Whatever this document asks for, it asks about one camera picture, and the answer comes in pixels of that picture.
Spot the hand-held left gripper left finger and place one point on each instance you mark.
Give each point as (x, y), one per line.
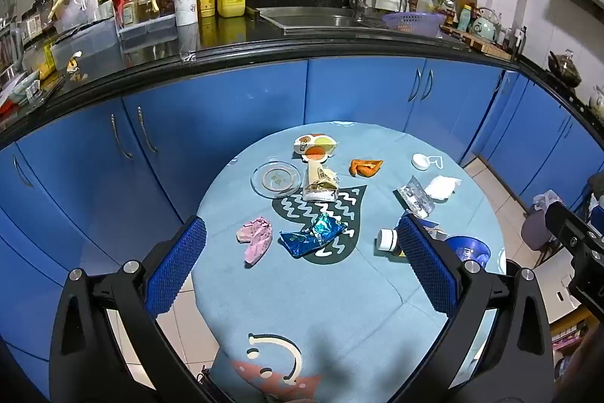
(177, 263)

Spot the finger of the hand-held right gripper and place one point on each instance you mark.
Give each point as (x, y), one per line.
(573, 226)

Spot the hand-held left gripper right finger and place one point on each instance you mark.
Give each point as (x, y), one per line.
(427, 263)

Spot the orange peel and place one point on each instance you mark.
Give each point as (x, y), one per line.
(365, 168)

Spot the clear round plastic lid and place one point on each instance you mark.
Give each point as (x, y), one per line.
(264, 186)

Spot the grey bin with bag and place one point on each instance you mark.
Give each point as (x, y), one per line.
(538, 226)

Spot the blue plastic cup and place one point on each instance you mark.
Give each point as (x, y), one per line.
(467, 248)

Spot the small white bottle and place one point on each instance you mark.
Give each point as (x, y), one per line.
(388, 240)

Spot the round table blue cloth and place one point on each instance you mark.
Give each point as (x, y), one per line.
(377, 289)

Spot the clear plastic wrapper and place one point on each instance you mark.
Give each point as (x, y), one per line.
(415, 197)

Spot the white crumpled tissue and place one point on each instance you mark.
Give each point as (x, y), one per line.
(441, 187)

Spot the pink crumpled wrapper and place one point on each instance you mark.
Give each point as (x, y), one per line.
(255, 237)

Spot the white bottle cap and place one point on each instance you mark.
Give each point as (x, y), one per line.
(420, 161)

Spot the blue foil wrapper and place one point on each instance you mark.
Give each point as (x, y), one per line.
(311, 238)

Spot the white cooking pot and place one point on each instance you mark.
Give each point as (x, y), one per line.
(598, 103)

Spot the beige snack wrapper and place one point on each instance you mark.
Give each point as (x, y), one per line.
(318, 190)

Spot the wok with glass lid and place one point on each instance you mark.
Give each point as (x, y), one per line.
(564, 68)

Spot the colourful snack cup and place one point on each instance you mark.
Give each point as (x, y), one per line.
(311, 143)

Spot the blue kitchen cabinets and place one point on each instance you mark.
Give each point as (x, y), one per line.
(236, 101)

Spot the long wooden board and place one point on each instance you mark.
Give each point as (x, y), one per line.
(486, 46)

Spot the mint green kettle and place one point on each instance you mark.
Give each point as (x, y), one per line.
(486, 27)

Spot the teal bottle with yellow lid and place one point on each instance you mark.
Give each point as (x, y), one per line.
(467, 18)

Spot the clear plastic tray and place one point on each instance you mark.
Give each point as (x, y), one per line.
(146, 30)

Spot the purple plastic colander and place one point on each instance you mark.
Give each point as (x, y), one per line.
(410, 23)

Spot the amber honey jar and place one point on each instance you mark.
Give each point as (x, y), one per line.
(147, 9)

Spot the steel kitchen sink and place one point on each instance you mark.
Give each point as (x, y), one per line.
(311, 19)

